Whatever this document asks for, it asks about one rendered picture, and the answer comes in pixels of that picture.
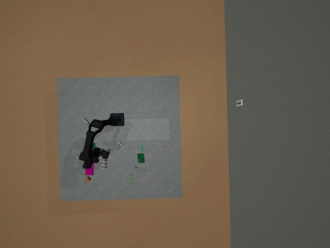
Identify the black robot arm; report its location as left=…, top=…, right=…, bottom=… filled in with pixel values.
left=79, top=115, right=121, bottom=169

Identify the magenta flat panel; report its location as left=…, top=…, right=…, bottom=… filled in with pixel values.
left=85, top=163, right=93, bottom=175

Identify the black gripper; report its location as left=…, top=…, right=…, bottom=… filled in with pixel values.
left=91, top=147, right=110, bottom=159

